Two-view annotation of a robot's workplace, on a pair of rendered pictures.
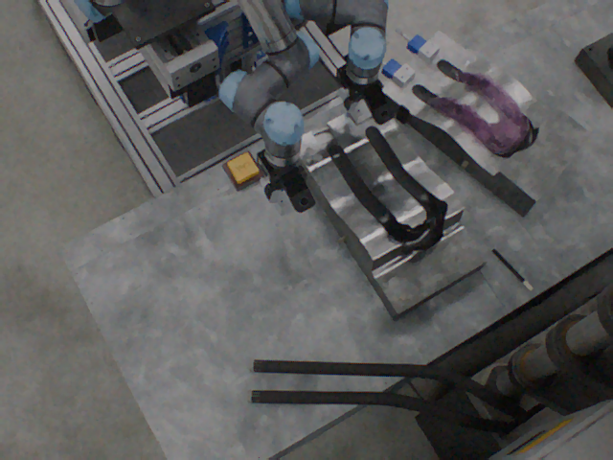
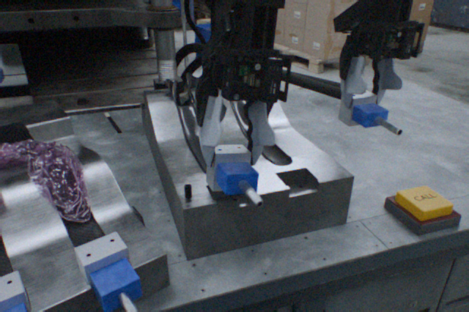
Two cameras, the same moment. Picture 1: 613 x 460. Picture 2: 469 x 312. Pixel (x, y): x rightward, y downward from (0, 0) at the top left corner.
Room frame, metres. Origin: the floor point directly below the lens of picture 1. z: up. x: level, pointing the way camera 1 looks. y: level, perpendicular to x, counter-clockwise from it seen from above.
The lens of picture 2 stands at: (1.41, 0.02, 1.18)
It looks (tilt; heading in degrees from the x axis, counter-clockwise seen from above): 28 degrees down; 198
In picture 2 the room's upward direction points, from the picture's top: straight up
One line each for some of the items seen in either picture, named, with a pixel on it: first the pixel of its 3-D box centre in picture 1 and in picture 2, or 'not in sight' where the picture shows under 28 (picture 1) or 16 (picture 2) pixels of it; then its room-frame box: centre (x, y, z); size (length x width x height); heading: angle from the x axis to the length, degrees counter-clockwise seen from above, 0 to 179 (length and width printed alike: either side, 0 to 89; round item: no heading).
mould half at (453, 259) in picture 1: (387, 201); (221, 134); (0.77, -0.21, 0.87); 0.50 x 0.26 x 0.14; 37
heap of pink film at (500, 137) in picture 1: (484, 108); (11, 171); (1.05, -0.44, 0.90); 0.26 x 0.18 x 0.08; 54
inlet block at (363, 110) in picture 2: (276, 185); (373, 117); (0.75, 0.07, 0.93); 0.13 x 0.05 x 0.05; 37
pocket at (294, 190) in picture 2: (323, 137); (296, 187); (0.92, -0.03, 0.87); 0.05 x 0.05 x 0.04; 37
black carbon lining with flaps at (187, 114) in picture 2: (390, 187); (218, 114); (0.79, -0.21, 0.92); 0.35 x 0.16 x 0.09; 37
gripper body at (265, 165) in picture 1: (280, 161); (386, 18); (0.74, 0.06, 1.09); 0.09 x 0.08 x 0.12; 37
